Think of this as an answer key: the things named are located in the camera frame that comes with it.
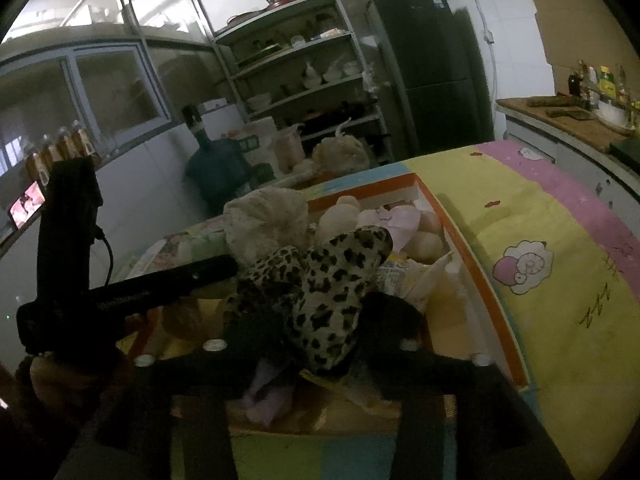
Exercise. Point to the amber drink bottle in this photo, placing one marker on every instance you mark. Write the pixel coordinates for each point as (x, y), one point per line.
(35, 165)
(66, 144)
(84, 144)
(50, 151)

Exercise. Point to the metal shelving unit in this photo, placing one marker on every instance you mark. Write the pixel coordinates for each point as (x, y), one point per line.
(301, 64)

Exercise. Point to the white floral cloth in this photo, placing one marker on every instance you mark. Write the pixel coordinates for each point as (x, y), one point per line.
(263, 221)

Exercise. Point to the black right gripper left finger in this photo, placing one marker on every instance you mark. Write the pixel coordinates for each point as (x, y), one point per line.
(207, 379)

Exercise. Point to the floral tissue box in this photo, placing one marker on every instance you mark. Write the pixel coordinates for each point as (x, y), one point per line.
(202, 241)

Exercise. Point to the wooden kitchen counter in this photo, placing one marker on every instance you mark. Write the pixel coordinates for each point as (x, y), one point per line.
(586, 135)

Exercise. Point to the black refrigerator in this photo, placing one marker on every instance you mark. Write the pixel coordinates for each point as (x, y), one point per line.
(437, 74)

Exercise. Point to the cardboard sheet on wall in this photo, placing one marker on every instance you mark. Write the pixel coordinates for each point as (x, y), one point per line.
(574, 31)

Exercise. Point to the white bowl on counter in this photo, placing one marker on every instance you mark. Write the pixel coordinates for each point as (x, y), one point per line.
(614, 117)

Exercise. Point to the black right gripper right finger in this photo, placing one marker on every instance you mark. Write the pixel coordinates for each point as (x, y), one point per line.
(458, 420)

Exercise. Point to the colourful cartoon tablecloth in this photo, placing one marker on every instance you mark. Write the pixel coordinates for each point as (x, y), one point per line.
(556, 277)

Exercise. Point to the white plush rabbit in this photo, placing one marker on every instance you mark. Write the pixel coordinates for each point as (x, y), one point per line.
(416, 233)

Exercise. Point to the leopard print cloth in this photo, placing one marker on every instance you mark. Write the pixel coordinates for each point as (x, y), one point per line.
(300, 310)

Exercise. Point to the blue water jug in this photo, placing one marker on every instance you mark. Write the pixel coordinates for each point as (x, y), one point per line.
(217, 168)

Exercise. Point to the orange rimmed cardboard tray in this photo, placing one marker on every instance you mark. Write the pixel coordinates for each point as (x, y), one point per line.
(471, 324)

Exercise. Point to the white plastic bag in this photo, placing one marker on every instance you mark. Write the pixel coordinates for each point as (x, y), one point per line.
(341, 154)

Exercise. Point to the phone with lit screen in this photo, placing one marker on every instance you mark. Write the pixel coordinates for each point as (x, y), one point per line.
(26, 205)

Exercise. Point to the packaged white black item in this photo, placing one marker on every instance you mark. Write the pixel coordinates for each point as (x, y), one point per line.
(417, 283)

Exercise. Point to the sliding glass window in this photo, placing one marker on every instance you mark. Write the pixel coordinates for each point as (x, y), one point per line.
(111, 89)

